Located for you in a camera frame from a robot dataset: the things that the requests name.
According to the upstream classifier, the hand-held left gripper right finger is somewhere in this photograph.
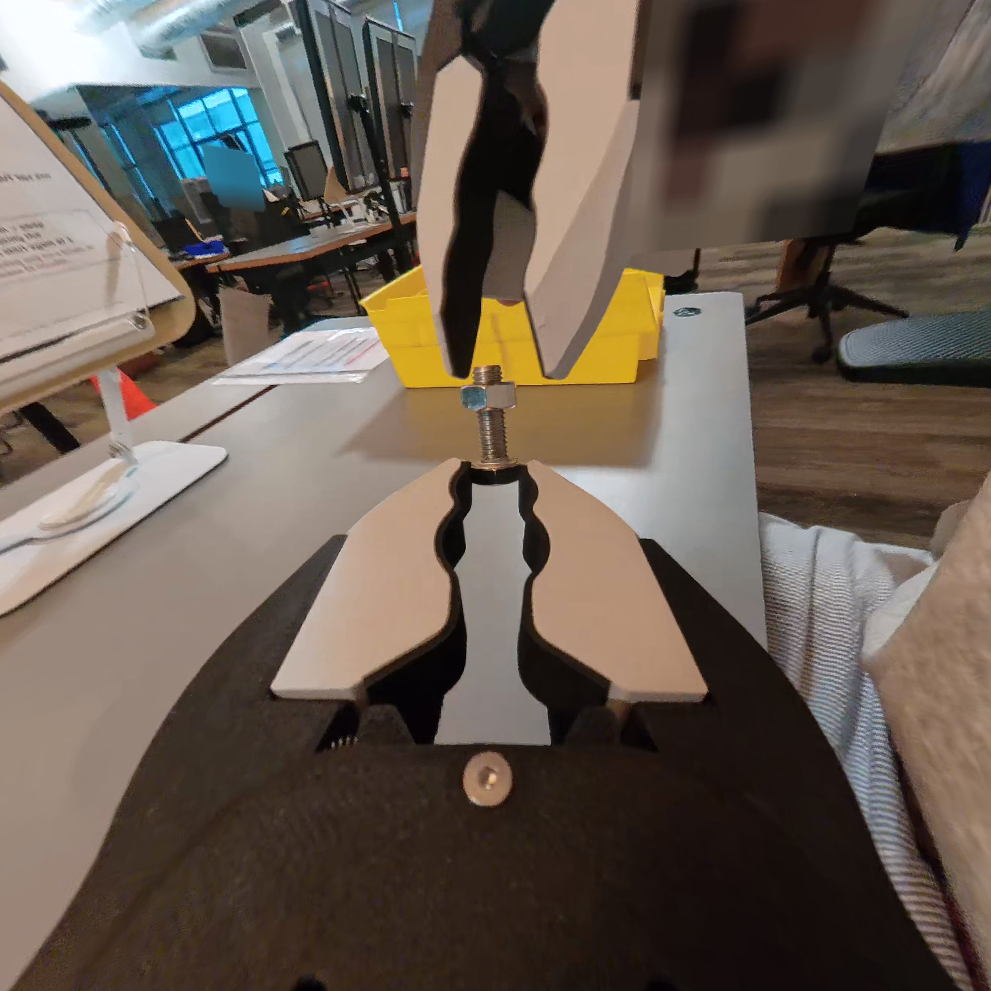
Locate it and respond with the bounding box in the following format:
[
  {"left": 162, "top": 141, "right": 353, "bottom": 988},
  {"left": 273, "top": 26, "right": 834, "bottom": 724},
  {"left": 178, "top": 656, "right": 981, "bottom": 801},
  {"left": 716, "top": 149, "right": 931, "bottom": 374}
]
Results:
[{"left": 520, "top": 460, "right": 709, "bottom": 704}]

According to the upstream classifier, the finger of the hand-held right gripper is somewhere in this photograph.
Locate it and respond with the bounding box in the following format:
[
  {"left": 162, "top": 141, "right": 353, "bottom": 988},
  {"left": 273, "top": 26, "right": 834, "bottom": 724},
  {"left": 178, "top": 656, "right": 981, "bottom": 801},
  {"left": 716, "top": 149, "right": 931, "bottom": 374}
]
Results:
[
  {"left": 488, "top": 0, "right": 644, "bottom": 380},
  {"left": 417, "top": 54, "right": 506, "bottom": 380}
]

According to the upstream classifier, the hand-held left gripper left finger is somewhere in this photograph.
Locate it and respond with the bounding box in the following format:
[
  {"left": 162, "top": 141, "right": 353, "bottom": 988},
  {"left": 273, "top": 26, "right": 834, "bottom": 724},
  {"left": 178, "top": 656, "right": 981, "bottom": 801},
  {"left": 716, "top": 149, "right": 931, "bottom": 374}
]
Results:
[{"left": 271, "top": 458, "right": 472, "bottom": 701}]

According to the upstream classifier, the yellow plastic bin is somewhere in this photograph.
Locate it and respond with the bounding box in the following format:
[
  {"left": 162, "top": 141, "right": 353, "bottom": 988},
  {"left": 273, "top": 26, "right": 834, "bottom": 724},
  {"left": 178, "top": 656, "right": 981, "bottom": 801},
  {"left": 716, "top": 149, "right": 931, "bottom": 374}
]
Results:
[{"left": 360, "top": 265, "right": 667, "bottom": 388}]

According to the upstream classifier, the steel bolt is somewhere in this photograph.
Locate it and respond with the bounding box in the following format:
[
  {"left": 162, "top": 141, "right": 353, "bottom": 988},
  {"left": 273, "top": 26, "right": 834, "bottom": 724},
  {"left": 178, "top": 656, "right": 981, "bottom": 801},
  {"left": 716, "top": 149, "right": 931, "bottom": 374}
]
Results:
[{"left": 469, "top": 364, "right": 520, "bottom": 485}]

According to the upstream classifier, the person's right forearm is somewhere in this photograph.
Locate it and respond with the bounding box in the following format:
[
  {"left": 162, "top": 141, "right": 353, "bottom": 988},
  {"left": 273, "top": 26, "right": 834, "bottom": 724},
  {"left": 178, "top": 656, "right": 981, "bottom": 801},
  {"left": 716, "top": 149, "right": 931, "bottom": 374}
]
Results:
[{"left": 876, "top": 0, "right": 991, "bottom": 152}]

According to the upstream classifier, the grey desk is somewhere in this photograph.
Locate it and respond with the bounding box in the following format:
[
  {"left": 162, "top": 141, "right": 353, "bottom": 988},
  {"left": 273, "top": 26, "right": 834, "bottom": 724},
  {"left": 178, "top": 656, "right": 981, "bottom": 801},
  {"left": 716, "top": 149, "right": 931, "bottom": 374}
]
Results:
[{"left": 0, "top": 293, "right": 768, "bottom": 991}]

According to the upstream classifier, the wooden work table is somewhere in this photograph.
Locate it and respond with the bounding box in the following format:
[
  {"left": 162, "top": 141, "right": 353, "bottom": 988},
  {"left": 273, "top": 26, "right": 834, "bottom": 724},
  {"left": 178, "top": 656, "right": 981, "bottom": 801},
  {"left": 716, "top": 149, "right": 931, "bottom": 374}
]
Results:
[{"left": 174, "top": 213, "right": 421, "bottom": 330}]

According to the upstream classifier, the person's striped shirt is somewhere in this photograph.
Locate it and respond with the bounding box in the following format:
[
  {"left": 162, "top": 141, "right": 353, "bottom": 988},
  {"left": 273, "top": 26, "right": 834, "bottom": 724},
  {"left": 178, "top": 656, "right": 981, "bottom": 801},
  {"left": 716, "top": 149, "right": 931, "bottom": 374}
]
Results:
[{"left": 759, "top": 511, "right": 977, "bottom": 991}]

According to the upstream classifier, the laminated paper sheet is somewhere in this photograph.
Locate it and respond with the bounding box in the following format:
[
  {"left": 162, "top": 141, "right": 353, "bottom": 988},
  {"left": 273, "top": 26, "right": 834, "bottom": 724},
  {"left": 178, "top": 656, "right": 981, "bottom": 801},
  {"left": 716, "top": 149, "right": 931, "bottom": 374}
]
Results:
[{"left": 213, "top": 327, "right": 388, "bottom": 386}]

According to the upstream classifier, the blue screen panel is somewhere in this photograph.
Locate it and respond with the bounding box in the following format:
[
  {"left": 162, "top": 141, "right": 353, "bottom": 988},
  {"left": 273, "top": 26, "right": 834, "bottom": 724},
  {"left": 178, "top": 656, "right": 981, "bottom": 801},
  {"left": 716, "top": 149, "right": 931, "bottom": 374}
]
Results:
[{"left": 203, "top": 147, "right": 268, "bottom": 212}]

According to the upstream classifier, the large window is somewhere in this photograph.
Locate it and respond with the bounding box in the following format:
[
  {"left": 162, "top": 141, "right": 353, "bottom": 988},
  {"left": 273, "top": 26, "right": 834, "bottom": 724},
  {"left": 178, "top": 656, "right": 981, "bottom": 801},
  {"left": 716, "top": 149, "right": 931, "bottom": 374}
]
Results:
[{"left": 151, "top": 87, "right": 280, "bottom": 183}]

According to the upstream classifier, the document stand with white base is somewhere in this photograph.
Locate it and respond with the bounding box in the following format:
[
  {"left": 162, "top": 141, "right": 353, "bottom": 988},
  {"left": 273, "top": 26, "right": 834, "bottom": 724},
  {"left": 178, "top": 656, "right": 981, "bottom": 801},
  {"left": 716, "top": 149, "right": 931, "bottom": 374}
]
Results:
[{"left": 0, "top": 77, "right": 229, "bottom": 616}]

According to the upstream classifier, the orange cone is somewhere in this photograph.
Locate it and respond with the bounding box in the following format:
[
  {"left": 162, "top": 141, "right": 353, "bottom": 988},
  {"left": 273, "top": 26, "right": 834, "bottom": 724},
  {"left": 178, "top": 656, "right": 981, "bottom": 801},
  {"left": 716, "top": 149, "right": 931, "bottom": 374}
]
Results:
[{"left": 89, "top": 370, "right": 157, "bottom": 423}]

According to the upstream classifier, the black mesh office chair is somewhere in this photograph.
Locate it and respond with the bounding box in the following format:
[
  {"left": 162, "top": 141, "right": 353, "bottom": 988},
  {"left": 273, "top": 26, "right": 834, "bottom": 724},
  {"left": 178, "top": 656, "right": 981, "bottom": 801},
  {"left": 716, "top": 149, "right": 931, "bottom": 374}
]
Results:
[{"left": 836, "top": 313, "right": 991, "bottom": 388}]

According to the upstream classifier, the blue jacket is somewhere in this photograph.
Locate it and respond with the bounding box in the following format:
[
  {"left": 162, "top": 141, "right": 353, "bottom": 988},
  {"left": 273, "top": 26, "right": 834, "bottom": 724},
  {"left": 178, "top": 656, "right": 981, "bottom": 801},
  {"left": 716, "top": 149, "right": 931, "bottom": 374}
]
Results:
[{"left": 956, "top": 143, "right": 991, "bottom": 250}]

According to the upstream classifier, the white instruction sheet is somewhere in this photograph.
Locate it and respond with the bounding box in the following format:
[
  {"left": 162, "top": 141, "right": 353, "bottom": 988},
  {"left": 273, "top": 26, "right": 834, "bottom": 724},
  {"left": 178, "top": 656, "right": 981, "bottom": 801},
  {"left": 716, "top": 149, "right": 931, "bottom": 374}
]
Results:
[{"left": 0, "top": 97, "right": 183, "bottom": 365}]

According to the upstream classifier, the silver ceiling duct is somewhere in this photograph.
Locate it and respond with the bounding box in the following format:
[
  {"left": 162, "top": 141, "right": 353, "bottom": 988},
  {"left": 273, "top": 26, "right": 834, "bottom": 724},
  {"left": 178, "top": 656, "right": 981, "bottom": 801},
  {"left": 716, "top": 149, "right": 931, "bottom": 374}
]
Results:
[{"left": 135, "top": 0, "right": 311, "bottom": 57}]

